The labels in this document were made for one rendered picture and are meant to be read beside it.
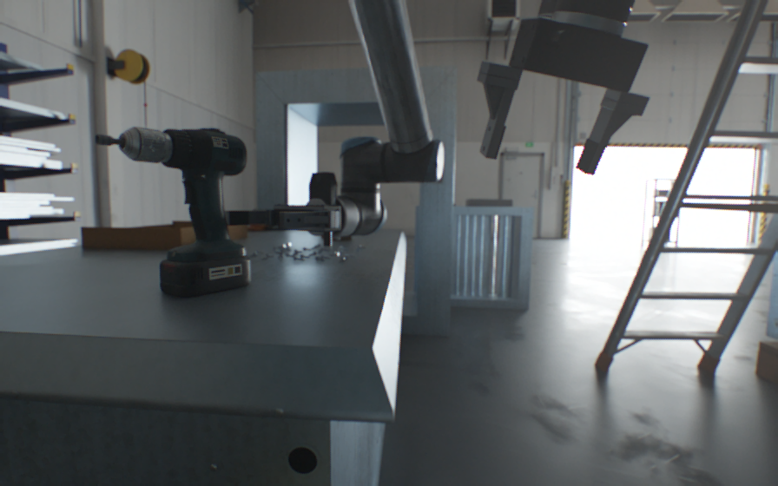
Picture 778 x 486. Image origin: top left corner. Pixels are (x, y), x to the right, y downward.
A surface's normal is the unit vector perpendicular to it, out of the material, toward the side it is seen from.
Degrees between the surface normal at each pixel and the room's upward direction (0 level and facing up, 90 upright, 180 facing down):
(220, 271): 90
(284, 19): 90
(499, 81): 114
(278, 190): 90
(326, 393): 67
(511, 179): 90
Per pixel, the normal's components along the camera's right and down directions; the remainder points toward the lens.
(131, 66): -0.11, 0.10
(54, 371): -0.04, -0.29
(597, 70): 0.07, 0.49
